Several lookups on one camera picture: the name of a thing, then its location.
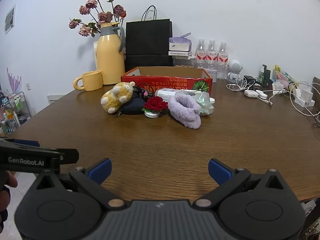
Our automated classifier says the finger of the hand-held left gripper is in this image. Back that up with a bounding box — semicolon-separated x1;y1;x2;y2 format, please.
0;144;79;166
0;138;40;147

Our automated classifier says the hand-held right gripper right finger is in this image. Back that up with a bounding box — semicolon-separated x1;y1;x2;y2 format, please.
194;158;285;210

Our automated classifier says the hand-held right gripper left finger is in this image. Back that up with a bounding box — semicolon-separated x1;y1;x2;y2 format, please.
35;158;128;212

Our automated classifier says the purple fluffy slipper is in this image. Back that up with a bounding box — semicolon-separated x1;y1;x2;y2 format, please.
168;94;202;130

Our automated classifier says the dark blue zip pouch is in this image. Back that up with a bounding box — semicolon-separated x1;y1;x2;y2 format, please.
116;90;148;118

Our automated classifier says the red rose ornament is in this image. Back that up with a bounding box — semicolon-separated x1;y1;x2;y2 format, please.
142;96;168;118

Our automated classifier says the red cardboard box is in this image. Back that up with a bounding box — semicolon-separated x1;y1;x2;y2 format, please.
121;66;213;98

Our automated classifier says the person's left hand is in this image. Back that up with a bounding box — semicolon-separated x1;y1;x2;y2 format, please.
0;171;18;213

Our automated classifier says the pale green plastic bag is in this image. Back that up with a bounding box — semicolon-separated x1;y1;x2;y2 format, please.
192;91;215;117

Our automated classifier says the yellow hamster plush toy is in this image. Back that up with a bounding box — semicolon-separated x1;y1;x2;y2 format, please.
101;81;136;114

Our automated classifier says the yellow mug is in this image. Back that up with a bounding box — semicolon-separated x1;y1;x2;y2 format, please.
73;70;103;91

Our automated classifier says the white tube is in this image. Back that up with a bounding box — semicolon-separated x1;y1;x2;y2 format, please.
155;89;195;98

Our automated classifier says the white plastic container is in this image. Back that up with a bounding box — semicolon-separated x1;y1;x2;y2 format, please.
207;69;220;82

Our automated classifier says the white robot toy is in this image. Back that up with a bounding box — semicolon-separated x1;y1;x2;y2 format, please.
226;59;242;82

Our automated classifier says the black stand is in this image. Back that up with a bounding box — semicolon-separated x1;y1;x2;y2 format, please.
262;65;272;88

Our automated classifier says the yellow thermos jug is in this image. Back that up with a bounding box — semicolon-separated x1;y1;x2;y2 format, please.
96;22;125;85

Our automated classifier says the clear water bottle red label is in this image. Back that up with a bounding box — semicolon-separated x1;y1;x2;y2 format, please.
217;42;229;80
196;39;208;69
207;40;218;71

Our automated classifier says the white power adapter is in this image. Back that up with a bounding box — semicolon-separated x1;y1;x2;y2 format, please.
294;87;315;107

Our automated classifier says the colourful snack packet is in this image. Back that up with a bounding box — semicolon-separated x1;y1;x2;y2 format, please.
274;65;298;92

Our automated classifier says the clear container of nuts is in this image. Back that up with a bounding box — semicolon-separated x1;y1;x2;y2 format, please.
172;55;194;68

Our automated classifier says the black paper bag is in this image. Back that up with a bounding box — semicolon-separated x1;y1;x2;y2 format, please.
125;5;173;72

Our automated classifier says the purple tissue pack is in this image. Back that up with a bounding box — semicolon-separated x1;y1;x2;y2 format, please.
169;32;192;52

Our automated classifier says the dried rose bouquet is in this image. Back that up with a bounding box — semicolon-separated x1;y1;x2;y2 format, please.
69;0;127;38

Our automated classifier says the wire storage rack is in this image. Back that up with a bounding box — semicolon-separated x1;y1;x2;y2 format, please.
0;91;32;134

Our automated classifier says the white wall vent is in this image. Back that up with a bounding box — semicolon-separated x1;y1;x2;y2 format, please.
47;94;67;103

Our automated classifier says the purple wall sticker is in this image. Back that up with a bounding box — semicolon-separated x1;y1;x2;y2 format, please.
7;67;22;93

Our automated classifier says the black cable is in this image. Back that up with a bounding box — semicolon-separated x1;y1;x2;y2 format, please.
135;83;156;98

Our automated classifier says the long white cable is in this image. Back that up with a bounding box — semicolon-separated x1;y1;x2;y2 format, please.
257;81;320;117

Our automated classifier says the wall poster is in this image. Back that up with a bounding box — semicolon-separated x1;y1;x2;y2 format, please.
4;4;16;34

